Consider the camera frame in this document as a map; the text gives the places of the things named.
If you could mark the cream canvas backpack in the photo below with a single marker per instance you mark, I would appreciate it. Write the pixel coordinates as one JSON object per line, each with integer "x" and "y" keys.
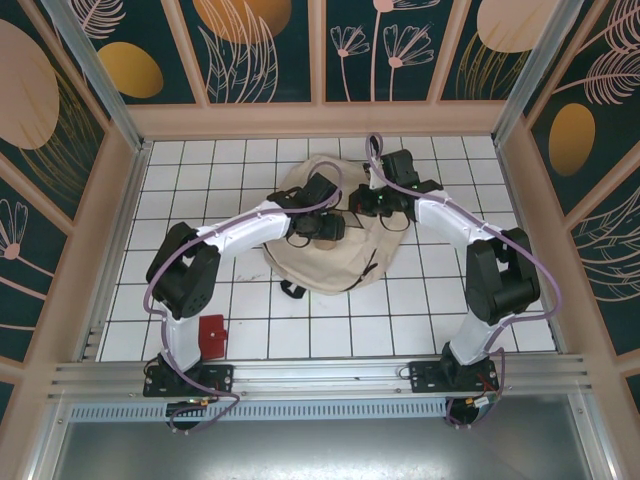
{"x": 325, "y": 270}

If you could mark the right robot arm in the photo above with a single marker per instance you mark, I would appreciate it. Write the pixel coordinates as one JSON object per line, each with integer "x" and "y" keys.
{"x": 450, "y": 220}

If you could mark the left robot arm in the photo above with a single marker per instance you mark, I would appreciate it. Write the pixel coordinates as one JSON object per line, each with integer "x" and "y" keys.
{"x": 245, "y": 230}

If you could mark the dark panel with pink flowers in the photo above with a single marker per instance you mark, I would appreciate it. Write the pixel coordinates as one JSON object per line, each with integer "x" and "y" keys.
{"x": 380, "y": 50}

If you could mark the dark panel with peach circle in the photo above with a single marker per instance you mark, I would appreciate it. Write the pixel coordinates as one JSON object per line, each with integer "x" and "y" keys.
{"x": 480, "y": 60}
{"x": 30, "y": 100}

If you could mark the red wallet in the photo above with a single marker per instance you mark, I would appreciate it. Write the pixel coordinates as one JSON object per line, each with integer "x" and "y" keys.
{"x": 215, "y": 337}

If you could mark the dark panel gold circle leaves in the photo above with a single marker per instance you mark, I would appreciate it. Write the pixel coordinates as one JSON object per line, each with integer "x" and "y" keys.
{"x": 240, "y": 50}

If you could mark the dark panel gold oval fern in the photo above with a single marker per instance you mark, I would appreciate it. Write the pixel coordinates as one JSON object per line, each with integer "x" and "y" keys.
{"x": 600, "y": 100}

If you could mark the grey metal sheet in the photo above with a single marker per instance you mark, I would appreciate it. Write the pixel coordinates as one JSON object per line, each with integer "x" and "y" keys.
{"x": 320, "y": 450}

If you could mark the dark panel with pink ferns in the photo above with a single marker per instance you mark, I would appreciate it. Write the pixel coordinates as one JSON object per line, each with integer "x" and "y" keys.
{"x": 610, "y": 260}

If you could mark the dark panel small gold oval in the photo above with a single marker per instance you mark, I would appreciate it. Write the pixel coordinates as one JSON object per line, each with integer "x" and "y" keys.
{"x": 130, "y": 70}

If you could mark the dark panel with single flower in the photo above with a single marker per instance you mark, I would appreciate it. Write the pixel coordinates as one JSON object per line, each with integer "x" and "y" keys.
{"x": 25, "y": 260}

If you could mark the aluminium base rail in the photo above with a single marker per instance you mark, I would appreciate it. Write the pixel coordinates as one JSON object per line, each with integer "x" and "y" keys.
{"x": 320, "y": 375}

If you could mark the aluminium side rail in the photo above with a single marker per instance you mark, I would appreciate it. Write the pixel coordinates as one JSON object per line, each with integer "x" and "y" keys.
{"x": 531, "y": 250}
{"x": 90, "y": 345}

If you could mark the aluminium corner post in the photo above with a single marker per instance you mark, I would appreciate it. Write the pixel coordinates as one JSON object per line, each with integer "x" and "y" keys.
{"x": 537, "y": 70}
{"x": 105, "y": 87}

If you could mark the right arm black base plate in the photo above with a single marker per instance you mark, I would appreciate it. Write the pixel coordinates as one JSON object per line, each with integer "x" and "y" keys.
{"x": 425, "y": 375}

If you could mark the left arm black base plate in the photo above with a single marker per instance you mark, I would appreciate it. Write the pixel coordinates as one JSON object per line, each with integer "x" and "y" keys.
{"x": 220, "y": 380}

